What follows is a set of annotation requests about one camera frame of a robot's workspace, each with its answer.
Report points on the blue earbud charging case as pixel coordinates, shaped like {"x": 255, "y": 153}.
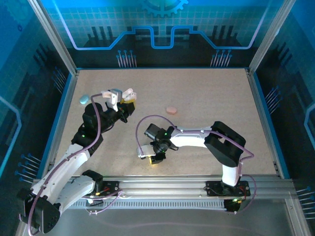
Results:
{"x": 84, "y": 99}

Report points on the pink earbud charging case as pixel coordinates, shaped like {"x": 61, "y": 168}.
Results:
{"x": 171, "y": 110}

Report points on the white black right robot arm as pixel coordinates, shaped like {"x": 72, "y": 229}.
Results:
{"x": 189, "y": 138}

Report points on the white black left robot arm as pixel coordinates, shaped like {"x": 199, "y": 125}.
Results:
{"x": 64, "y": 167}

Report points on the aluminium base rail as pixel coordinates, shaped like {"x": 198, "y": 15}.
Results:
{"x": 160, "y": 184}

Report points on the aluminium side rail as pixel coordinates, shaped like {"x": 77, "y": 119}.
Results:
{"x": 65, "y": 110}
{"x": 259, "y": 110}

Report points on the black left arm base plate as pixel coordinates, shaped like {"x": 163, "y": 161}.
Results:
{"x": 112, "y": 188}

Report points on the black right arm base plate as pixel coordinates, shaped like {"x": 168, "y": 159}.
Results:
{"x": 214, "y": 188}

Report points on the aluminium frame post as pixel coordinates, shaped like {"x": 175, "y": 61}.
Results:
{"x": 54, "y": 39}
{"x": 270, "y": 37}

